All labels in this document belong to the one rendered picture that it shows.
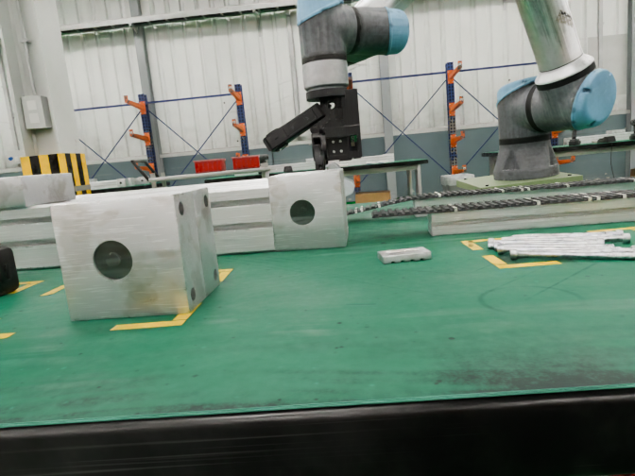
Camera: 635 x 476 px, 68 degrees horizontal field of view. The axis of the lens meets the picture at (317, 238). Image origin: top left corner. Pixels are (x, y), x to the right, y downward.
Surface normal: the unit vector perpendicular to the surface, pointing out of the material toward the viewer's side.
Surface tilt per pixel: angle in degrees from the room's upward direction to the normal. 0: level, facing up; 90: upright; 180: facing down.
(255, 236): 90
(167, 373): 0
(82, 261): 90
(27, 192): 90
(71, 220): 90
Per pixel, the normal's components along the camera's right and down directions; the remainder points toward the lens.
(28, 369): -0.09, -0.98
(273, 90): -0.04, 0.17
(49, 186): 0.99, -0.07
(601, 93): 0.47, 0.23
